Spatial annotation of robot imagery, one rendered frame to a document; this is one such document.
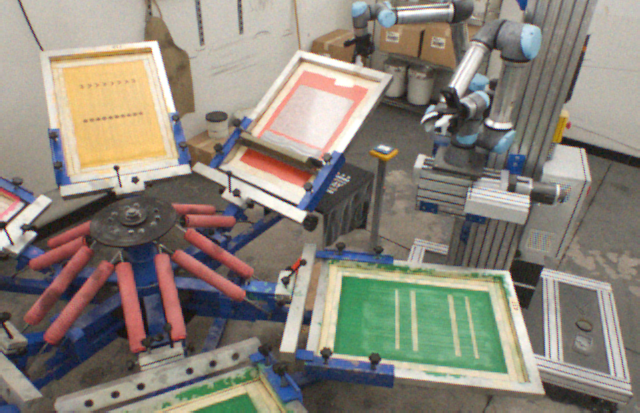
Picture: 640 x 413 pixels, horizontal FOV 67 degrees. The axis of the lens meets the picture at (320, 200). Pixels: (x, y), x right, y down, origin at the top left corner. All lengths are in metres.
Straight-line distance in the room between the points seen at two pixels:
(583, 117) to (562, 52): 3.36
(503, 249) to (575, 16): 1.20
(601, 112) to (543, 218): 3.10
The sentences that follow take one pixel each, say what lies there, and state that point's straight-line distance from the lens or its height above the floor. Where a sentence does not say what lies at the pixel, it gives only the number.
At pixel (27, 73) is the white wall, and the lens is 3.79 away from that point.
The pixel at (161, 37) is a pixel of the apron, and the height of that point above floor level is 1.24.
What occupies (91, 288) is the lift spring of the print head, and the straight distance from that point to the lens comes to 1.79.
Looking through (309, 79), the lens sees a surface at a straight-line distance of 2.61.
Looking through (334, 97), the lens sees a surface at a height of 1.43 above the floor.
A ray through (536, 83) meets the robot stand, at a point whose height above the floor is 1.62.
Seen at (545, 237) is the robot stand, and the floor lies 0.88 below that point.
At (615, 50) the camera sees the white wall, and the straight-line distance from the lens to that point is 5.44.
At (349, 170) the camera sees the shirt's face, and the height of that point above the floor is 0.95.
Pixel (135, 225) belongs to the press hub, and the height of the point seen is 1.31.
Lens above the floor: 2.37
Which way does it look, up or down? 34 degrees down
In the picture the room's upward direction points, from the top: 2 degrees clockwise
